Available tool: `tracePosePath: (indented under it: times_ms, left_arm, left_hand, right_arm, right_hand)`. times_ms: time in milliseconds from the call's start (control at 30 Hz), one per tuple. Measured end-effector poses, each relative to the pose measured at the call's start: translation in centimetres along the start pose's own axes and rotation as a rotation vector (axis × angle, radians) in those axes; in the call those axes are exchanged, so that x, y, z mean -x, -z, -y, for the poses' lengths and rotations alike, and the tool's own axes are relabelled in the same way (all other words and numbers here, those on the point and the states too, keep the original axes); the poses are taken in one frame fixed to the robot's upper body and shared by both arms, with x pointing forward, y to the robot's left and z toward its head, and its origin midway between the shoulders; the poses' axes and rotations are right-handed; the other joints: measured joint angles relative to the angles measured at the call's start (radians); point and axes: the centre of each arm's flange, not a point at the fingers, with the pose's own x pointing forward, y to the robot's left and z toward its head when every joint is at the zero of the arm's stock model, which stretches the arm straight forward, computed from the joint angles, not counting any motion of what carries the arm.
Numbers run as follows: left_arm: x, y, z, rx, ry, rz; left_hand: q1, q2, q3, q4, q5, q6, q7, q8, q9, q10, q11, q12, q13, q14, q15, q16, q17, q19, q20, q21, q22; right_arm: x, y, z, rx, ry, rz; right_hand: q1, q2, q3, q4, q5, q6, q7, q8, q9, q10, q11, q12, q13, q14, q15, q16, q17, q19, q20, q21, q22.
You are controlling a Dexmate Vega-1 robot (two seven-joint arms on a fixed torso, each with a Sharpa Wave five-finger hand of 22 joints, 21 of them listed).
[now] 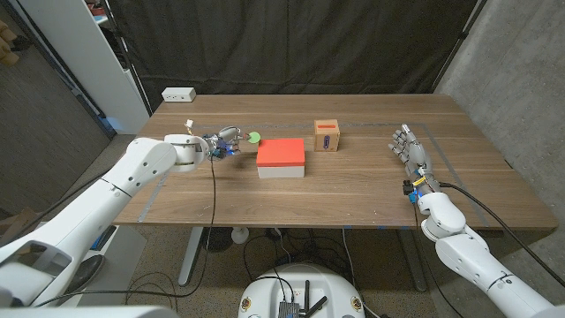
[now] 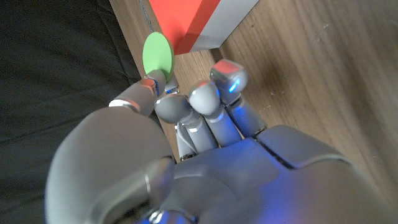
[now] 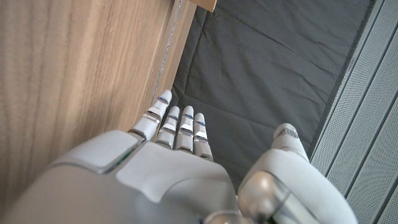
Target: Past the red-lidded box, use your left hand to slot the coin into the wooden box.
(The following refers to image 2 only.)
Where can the black curtain backdrop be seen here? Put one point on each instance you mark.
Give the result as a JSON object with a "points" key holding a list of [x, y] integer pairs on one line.
{"points": [[46, 62]]}

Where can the green round coin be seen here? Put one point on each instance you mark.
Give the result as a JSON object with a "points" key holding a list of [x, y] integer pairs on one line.
{"points": [[157, 53]]}

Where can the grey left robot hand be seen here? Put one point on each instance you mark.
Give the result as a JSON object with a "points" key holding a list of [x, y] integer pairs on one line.
{"points": [[233, 174]]}

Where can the white box with red lid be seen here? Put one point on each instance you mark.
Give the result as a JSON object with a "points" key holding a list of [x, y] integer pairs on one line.
{"points": [[186, 18]]}

